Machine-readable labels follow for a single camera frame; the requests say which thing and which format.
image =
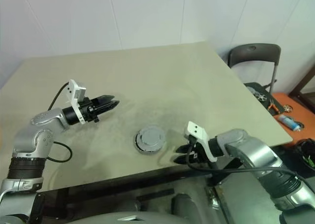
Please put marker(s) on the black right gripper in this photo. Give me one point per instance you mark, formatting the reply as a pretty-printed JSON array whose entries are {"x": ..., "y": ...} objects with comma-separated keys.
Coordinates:
[{"x": 199, "y": 156}]

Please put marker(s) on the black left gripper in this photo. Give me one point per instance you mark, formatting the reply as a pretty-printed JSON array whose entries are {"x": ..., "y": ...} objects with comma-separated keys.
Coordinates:
[{"x": 88, "y": 110}]

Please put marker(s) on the grey finned motor end cap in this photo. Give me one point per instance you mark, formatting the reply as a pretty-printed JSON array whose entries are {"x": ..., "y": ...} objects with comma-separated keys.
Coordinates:
[{"x": 152, "y": 136}]

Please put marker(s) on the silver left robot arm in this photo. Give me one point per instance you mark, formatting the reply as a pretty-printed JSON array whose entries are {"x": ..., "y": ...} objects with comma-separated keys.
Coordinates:
[{"x": 32, "y": 135}]

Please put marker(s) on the black flat bar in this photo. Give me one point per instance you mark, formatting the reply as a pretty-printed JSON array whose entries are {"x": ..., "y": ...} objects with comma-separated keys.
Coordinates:
[{"x": 157, "y": 194}]

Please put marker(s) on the silver spoked wheel part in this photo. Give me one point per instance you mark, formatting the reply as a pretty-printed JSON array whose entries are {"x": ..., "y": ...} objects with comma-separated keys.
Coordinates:
[{"x": 258, "y": 94}]

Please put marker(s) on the silver robot torso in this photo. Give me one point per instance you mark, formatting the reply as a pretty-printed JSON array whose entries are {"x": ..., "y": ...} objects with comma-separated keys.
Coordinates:
[{"x": 98, "y": 219}]

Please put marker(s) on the blue tube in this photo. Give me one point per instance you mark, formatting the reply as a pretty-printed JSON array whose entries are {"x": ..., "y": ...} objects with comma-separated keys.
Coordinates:
[{"x": 288, "y": 120}]

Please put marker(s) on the small gold wheel part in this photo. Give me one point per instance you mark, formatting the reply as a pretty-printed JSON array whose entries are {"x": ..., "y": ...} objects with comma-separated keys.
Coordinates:
[{"x": 288, "y": 108}]

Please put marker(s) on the black waste bin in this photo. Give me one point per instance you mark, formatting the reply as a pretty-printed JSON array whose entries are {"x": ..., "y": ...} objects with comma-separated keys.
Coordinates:
[{"x": 300, "y": 155}]

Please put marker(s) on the black folding chair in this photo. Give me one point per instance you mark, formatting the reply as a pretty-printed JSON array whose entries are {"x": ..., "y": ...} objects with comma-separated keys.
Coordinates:
[{"x": 253, "y": 53}]

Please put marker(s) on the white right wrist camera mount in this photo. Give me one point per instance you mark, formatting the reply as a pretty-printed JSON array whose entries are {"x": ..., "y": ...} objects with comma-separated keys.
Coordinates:
[{"x": 194, "y": 129}]

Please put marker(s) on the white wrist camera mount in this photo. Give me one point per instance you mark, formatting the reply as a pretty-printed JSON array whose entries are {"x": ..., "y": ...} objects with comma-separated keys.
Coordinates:
[
  {"x": 194, "y": 129},
  {"x": 73, "y": 88}
]

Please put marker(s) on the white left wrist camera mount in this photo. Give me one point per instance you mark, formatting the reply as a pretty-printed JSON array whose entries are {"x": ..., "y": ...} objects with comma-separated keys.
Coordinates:
[{"x": 73, "y": 88}]

